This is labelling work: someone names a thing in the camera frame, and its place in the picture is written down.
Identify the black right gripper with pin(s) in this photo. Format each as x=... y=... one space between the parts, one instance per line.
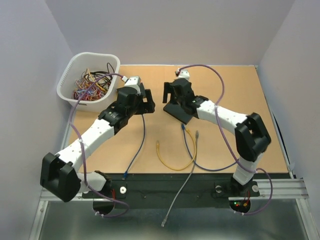
x=169 y=88

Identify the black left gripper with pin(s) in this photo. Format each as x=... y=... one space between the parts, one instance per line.
x=148 y=107

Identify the black network switch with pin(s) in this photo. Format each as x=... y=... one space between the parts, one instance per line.
x=182 y=112

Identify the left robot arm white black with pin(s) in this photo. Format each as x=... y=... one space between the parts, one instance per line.
x=59 y=171

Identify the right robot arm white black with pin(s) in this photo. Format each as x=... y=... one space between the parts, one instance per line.
x=251 y=135

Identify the white plastic basket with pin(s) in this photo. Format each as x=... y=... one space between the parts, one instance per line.
x=94 y=62

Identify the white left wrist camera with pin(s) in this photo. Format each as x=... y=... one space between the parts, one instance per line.
x=132 y=82

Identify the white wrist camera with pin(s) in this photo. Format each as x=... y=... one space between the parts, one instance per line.
x=182 y=74
x=132 y=82

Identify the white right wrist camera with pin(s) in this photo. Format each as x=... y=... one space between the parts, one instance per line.
x=182 y=74

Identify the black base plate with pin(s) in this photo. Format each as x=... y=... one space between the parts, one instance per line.
x=180 y=190

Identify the aluminium mounting rail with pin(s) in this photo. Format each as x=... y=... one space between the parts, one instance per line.
x=282 y=189

